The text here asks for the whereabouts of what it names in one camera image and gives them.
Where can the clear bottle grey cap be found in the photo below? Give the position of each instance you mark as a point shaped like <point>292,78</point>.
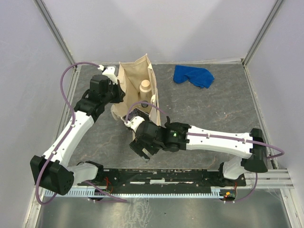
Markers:
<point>146,159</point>

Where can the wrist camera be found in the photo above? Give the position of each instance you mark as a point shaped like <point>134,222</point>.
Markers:
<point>134,123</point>
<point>110,72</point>

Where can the left aluminium frame post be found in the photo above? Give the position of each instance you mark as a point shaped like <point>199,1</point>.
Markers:
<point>40,4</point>

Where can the right aluminium frame post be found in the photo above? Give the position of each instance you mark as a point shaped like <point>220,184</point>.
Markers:
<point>262,32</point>

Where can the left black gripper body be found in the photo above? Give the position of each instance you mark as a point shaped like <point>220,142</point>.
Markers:
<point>114,95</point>

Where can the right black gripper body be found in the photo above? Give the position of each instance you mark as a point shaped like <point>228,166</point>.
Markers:
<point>137,146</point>

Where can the blue cloth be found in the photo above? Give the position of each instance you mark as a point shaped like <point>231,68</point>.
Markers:
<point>200,77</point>

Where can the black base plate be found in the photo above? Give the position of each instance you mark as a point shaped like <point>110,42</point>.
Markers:
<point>155,189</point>

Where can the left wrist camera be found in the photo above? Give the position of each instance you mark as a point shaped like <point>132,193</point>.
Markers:
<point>110,72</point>

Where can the aluminium frame rail front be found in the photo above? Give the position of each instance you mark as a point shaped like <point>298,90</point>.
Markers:
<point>280,177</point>

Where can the clear square bottle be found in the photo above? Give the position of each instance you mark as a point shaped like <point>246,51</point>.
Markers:
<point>145,107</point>

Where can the cream round jar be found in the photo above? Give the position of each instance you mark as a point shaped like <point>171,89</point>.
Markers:
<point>145,90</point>

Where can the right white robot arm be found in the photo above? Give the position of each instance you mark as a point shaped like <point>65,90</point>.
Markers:
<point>247,148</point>

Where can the aluminium frame post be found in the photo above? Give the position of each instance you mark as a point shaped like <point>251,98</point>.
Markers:
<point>262,32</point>
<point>40,4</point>

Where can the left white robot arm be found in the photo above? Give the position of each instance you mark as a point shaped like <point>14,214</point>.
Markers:
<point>51,171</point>

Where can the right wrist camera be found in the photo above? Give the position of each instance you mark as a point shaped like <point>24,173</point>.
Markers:
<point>134,123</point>

